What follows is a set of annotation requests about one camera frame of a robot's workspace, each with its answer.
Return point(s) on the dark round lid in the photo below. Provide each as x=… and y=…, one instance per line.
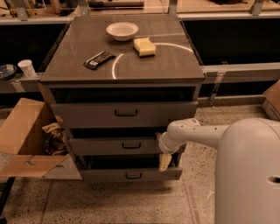
x=7, y=72

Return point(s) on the white bowl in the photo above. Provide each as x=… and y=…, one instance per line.
x=122, y=31

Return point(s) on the grey bottom drawer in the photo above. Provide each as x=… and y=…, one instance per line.
x=128, y=168

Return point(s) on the grey top drawer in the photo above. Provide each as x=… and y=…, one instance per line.
x=122, y=114

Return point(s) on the grey drawer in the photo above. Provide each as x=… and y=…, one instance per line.
x=122, y=114
x=128, y=168
x=114, y=146

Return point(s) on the snack bag in box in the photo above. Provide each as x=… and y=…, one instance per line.
x=54, y=144

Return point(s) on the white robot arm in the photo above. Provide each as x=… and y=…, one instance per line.
x=247, y=166

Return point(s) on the cardboard box at right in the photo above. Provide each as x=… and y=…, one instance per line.
x=271, y=104

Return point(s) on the yellow sponge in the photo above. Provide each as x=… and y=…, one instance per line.
x=144, y=47

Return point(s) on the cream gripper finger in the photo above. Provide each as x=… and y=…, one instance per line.
x=164, y=161

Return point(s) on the grey drawer cabinet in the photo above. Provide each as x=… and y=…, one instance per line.
x=172, y=74

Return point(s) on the black snack bar wrapper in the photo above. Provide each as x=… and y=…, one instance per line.
x=99, y=59

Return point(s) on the brown cardboard box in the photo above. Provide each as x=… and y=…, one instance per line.
x=21, y=135

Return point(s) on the white paper cup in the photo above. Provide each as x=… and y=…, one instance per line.
x=27, y=68

